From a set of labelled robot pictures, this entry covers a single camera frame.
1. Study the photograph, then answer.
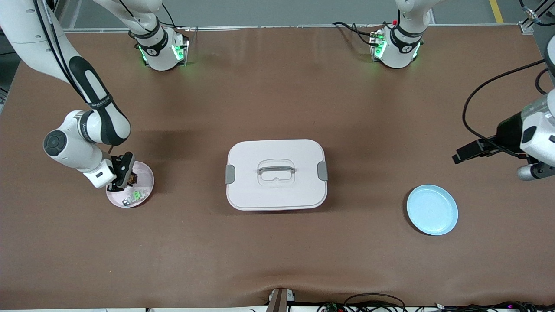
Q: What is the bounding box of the aluminium frame post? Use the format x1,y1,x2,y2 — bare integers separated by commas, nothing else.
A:
519,0,555,35

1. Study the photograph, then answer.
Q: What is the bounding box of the white lidded box with handle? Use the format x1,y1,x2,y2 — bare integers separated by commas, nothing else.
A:
225,139,329,211

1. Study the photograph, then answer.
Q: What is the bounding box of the looped black cable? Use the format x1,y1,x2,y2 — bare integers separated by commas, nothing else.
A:
345,293,407,312

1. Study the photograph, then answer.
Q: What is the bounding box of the green push-button switch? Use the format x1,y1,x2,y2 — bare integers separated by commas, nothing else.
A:
122,190,148,207

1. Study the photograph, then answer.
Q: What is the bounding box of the brown table mat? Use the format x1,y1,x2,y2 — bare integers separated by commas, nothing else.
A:
0,25,555,310

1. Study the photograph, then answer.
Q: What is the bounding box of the black base power cable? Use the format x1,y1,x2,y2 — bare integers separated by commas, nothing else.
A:
332,21,379,46

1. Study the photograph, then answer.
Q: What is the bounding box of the black cable bundle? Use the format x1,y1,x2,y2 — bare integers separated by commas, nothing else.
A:
317,301,555,312

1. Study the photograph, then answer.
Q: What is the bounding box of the light blue round plate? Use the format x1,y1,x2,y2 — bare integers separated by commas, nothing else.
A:
406,184,459,237

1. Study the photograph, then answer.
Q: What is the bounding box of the pink round plate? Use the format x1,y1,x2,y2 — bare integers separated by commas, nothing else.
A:
105,161,155,209

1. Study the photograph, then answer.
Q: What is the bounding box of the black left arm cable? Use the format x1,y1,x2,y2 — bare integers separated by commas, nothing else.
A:
461,58,555,159

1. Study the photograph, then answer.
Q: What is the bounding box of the brown camera mount post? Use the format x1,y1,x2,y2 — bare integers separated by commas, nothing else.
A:
267,287,296,312

